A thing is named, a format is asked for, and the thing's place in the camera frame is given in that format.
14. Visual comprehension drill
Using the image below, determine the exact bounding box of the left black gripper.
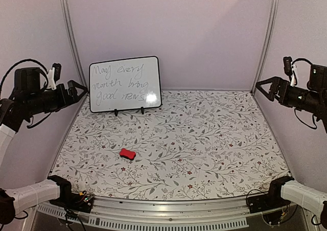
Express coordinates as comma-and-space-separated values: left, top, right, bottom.
26, 79, 88, 115

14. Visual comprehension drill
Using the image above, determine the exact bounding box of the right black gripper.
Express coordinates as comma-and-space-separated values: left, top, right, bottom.
256, 76, 323, 113

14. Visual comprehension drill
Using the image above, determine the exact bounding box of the white whiteboard with black frame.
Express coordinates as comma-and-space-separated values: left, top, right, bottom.
89, 56, 162, 113

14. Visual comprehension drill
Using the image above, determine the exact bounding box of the red whiteboard eraser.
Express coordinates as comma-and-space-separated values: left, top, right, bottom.
119, 148, 136, 160

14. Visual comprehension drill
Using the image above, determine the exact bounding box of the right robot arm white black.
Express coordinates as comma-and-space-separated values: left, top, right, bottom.
254, 57, 326, 229

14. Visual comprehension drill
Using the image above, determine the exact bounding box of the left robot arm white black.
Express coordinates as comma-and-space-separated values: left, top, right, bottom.
1, 59, 87, 226

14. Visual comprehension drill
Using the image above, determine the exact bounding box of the black whiteboard stand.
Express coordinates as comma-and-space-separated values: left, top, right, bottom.
113, 107, 145, 117

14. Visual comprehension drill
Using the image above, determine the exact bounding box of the floral patterned table mat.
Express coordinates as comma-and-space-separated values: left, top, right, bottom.
52, 91, 290, 201

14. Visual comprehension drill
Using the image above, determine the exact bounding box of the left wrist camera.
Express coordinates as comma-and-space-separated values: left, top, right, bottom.
46, 63, 62, 90

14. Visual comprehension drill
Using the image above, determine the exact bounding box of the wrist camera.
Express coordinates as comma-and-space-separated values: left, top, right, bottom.
46, 63, 62, 90
283, 56, 298, 86

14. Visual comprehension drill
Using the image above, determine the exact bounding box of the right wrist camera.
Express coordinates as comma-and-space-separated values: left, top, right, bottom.
283, 56, 298, 86

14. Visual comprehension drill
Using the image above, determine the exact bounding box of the right aluminium frame post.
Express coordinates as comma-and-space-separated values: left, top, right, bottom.
251, 0, 279, 96

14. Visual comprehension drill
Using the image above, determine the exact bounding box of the aluminium frame post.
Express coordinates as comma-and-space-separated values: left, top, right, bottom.
251, 0, 279, 96
60, 0, 87, 86

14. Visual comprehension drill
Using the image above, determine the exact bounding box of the left aluminium frame post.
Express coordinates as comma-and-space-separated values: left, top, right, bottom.
60, 0, 87, 86

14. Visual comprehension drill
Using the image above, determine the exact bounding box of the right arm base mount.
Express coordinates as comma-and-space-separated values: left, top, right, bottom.
245, 190, 291, 214

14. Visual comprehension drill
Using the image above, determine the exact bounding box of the front aluminium rail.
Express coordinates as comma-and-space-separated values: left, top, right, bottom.
22, 195, 320, 229

